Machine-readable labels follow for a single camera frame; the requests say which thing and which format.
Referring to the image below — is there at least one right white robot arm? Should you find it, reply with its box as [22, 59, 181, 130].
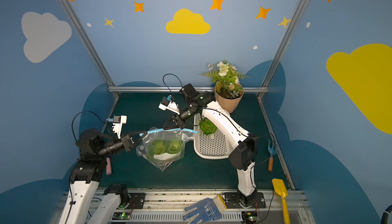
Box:
[159, 84, 257, 202]

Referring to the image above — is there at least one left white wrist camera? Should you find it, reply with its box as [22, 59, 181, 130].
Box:
[109, 115, 127, 139]

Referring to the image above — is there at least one blue garden fork wooden handle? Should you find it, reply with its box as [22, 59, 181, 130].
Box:
[267, 139, 277, 172]

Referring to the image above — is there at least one yellow plastic shovel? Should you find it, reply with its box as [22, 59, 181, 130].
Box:
[272, 178, 291, 224]

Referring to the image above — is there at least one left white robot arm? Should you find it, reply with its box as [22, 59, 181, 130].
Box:
[59, 128, 147, 224]

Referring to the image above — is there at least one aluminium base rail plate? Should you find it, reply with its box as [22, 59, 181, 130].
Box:
[55, 188, 316, 224]

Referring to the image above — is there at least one aluminium frame back rail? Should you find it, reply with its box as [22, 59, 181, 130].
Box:
[108, 86, 269, 94]

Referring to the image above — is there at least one white perforated plastic basket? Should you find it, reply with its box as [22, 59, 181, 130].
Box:
[194, 114, 233, 160]

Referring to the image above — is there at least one blue dotted work glove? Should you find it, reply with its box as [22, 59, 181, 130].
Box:
[182, 195, 227, 224]

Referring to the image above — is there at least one potted artificial flower plant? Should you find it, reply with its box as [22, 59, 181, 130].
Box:
[202, 59, 248, 113]

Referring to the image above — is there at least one green chinese cabbage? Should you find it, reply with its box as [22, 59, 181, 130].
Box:
[199, 118, 217, 135]

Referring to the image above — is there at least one blue-zip bag with cabbages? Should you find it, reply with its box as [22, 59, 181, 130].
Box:
[136, 127, 198, 172]

